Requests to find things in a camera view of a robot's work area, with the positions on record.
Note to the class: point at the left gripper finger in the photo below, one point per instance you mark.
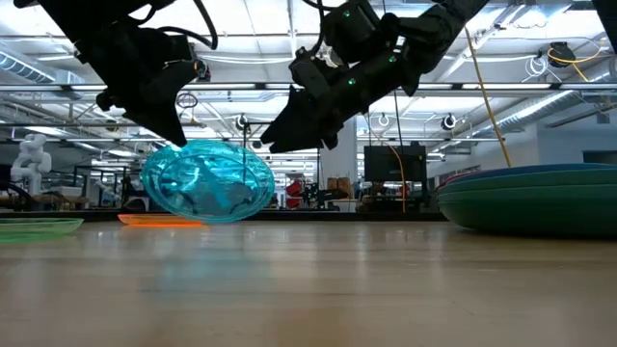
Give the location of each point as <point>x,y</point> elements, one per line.
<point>159,120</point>
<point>180,106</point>

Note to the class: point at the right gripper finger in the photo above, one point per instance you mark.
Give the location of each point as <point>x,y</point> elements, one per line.
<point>287,123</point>
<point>303,140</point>

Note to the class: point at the cyan transparent plastic plate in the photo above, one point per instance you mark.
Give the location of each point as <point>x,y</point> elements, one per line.
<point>207,193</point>

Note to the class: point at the orange transparent plastic plate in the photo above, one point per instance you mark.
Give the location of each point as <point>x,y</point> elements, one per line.
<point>159,221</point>

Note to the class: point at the green transparent plastic plate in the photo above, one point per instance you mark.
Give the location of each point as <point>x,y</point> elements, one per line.
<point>34,229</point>

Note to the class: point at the blue plastic plate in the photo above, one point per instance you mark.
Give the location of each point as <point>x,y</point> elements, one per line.
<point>554,169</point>

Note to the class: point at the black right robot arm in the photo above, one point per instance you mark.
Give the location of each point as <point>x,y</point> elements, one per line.
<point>434,29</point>

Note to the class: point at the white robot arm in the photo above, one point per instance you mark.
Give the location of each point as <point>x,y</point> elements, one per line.
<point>31,159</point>

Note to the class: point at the white building column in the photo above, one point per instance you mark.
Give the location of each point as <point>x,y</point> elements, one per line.
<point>340,168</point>

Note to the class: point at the brown cardboard box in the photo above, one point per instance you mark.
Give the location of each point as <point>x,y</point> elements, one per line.
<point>340,185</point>

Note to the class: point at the black monitor on stand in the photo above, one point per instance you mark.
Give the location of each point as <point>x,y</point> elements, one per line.
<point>385,164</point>

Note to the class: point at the long ceiling light strip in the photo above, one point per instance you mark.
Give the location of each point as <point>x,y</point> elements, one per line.
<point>506,87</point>

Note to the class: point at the dark green plastic plate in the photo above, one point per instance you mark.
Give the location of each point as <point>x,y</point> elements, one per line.
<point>530,219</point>

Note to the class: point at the black gantry frame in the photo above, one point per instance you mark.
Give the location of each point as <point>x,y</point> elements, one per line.
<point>255,123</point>

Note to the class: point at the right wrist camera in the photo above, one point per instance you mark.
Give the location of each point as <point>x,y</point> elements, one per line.
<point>352,29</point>

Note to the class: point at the silver ventilation duct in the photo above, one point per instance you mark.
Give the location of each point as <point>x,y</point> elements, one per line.
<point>540,111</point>

